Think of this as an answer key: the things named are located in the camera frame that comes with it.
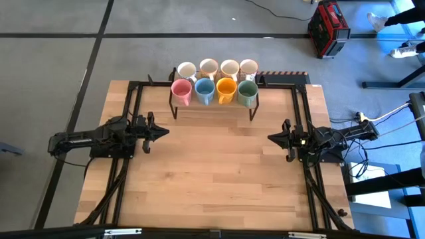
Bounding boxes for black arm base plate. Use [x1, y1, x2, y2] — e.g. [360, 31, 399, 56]
[296, 136, 345, 164]
[88, 131, 137, 159]

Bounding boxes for person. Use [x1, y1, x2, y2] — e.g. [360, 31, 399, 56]
[366, 6, 425, 59]

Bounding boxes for grey chair leg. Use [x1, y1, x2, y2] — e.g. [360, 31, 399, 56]
[0, 141, 27, 157]

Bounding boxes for black floor cable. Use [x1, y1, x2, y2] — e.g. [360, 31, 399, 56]
[244, 0, 313, 22]

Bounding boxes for orange faceted mug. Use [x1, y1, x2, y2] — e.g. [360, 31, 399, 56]
[216, 77, 238, 106]

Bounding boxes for wooden shelf riser black legs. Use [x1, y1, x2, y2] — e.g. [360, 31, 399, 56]
[168, 67, 260, 122]

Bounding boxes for pale metal desk frame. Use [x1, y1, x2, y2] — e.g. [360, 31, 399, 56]
[348, 0, 425, 66]

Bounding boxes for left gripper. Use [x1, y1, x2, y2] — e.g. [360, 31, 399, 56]
[132, 112, 171, 154]

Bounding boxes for black camera mounting rail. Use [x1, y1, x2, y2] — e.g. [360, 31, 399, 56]
[0, 224, 425, 239]

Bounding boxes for silver metal bracket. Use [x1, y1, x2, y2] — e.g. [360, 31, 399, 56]
[104, 228, 143, 237]
[287, 231, 328, 239]

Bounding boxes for pink faceted mug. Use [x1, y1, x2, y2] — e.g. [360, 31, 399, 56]
[170, 78, 193, 107]

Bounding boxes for red and black toolbox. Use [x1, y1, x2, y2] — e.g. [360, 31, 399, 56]
[307, 0, 351, 60]

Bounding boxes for black aluminium table frame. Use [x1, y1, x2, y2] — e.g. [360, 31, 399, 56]
[78, 79, 355, 232]

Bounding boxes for white cable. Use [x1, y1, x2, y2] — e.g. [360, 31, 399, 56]
[363, 102, 414, 122]

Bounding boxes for black desk leg frame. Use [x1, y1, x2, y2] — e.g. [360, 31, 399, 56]
[361, 64, 425, 90]

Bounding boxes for black metal beam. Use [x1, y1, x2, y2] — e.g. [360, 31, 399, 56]
[345, 167, 425, 197]

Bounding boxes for red fern pattern mug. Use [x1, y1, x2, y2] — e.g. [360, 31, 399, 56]
[220, 59, 241, 82]

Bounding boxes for brown patterned mug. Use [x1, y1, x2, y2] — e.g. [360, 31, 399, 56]
[239, 58, 260, 82]

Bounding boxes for yellow checkered mug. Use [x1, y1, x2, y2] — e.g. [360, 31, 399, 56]
[199, 58, 220, 81]

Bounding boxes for green faceted mug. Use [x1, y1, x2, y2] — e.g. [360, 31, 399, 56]
[236, 80, 260, 109]

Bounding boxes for white floor panel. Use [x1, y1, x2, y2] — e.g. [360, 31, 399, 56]
[347, 161, 393, 209]

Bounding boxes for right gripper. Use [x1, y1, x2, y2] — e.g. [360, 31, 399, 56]
[267, 118, 309, 163]

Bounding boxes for light blue faceted mug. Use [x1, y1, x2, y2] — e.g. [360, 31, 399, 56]
[194, 78, 216, 106]

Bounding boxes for navy geometric pattern mug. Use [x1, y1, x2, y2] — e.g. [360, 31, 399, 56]
[176, 61, 199, 84]

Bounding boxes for black yellow striped cable ramp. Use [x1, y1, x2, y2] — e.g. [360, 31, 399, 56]
[257, 70, 311, 86]

